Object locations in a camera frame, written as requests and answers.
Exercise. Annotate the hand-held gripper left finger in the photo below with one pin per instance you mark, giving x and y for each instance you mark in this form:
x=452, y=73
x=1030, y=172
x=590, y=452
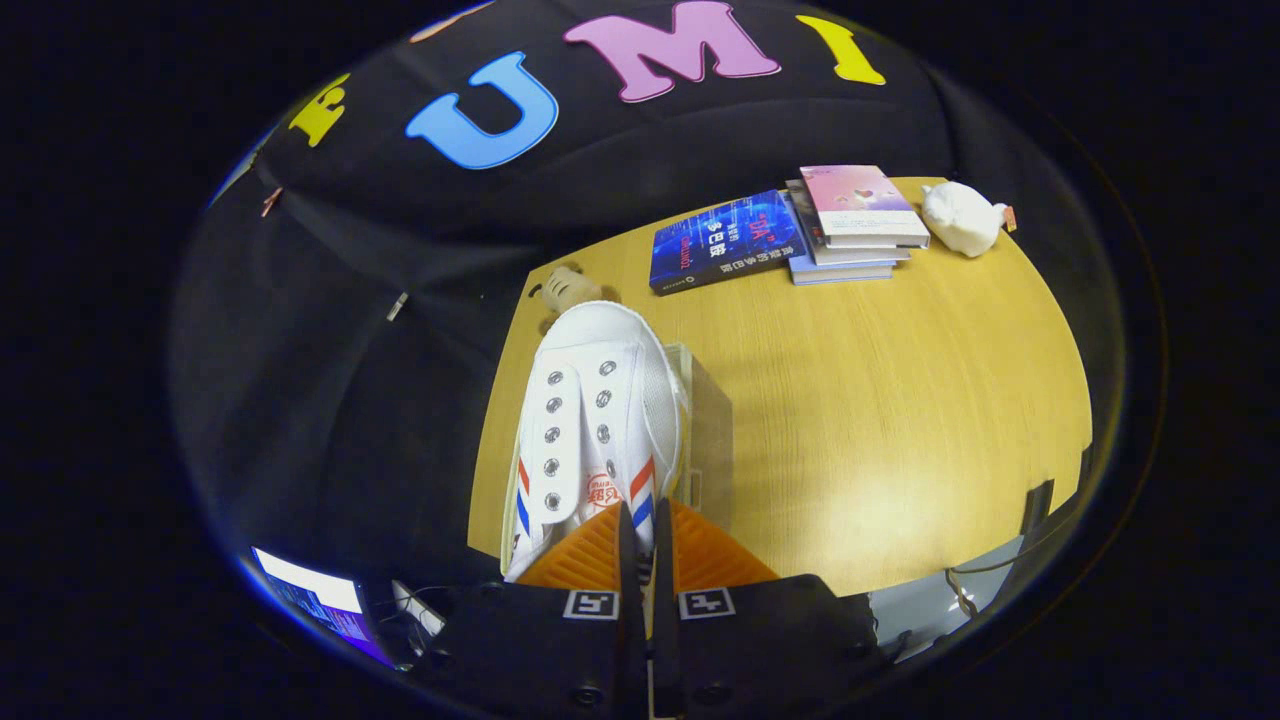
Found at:
x=550, y=650

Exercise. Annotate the blue hardcover book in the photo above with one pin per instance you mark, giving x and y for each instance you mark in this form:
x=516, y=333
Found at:
x=725, y=242

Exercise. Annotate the copper cloth clip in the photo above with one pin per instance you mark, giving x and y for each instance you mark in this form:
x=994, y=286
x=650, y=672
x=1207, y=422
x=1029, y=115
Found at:
x=271, y=202

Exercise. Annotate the black backdrop cloth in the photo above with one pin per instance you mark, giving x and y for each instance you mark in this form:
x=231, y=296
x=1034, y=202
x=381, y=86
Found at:
x=330, y=400

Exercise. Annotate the silver cloth clip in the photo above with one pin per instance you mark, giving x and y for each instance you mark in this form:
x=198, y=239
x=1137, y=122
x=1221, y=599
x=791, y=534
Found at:
x=397, y=305

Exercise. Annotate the beige fabric storage box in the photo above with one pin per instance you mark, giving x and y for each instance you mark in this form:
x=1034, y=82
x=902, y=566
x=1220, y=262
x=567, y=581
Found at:
x=710, y=430

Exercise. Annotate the grey cover book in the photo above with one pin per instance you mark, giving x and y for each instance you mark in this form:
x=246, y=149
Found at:
x=855, y=255

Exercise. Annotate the white plush toy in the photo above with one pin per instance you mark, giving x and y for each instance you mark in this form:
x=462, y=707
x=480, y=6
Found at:
x=958, y=218

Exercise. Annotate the laptop screen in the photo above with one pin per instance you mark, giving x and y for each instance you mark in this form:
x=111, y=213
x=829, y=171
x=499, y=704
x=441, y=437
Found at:
x=310, y=590

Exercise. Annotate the white striped canvas shoe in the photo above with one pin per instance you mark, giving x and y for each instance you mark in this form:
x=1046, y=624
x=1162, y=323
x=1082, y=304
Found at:
x=610, y=400

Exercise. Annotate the tan plush dog toy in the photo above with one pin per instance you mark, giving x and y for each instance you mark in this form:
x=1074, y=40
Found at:
x=572, y=288

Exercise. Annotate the light blue book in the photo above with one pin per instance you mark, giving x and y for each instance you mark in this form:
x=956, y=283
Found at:
x=840, y=272

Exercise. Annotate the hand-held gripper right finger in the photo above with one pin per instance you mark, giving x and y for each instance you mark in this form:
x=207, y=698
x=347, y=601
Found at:
x=760, y=640

